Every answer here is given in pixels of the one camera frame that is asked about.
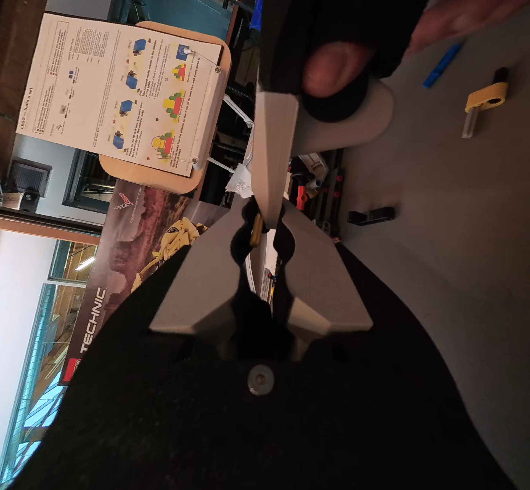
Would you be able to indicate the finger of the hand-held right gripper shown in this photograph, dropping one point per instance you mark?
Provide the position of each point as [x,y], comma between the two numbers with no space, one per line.
[273,146]

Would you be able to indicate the printed task sheet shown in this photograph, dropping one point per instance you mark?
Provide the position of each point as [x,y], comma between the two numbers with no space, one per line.
[124,92]

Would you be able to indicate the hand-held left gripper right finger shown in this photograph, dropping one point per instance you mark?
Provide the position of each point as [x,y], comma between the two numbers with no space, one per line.
[323,283]

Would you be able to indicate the Corvette set box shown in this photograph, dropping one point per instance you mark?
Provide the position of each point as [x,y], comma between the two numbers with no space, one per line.
[136,225]

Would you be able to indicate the lego car chassis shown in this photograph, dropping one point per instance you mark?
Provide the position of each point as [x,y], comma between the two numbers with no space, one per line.
[327,192]

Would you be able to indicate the blue lego axle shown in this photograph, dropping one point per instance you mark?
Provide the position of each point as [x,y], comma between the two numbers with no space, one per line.
[443,65]

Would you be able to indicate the yellow lego connector grey axle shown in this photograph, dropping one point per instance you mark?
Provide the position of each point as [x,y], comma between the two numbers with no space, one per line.
[486,98]

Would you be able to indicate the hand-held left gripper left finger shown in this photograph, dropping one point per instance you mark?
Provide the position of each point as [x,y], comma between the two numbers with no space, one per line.
[198,283]

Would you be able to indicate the black angled lego piece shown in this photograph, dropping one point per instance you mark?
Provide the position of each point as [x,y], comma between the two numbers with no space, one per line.
[372,216]

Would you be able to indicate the white torn paper bag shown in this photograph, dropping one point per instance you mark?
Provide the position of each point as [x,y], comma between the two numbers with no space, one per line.
[240,183]

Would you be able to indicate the person's right hand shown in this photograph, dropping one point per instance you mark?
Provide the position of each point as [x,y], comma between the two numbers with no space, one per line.
[331,71]

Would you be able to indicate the black wall speaker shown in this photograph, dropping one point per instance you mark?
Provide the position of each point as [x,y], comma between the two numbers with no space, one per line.
[29,179]

